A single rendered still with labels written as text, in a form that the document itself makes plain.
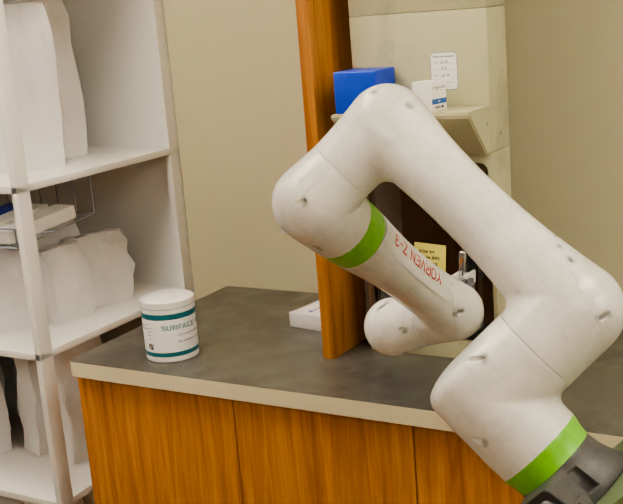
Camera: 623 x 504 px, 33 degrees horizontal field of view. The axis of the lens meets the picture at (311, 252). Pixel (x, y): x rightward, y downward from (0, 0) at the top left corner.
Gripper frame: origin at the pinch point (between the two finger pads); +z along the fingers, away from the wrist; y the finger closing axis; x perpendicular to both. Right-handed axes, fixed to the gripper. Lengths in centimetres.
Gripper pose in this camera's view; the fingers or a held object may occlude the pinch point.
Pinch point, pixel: (463, 279)
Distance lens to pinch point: 230.1
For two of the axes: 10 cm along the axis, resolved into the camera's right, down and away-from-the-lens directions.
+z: 5.0, -2.3, 8.3
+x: 0.2, 9.7, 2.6
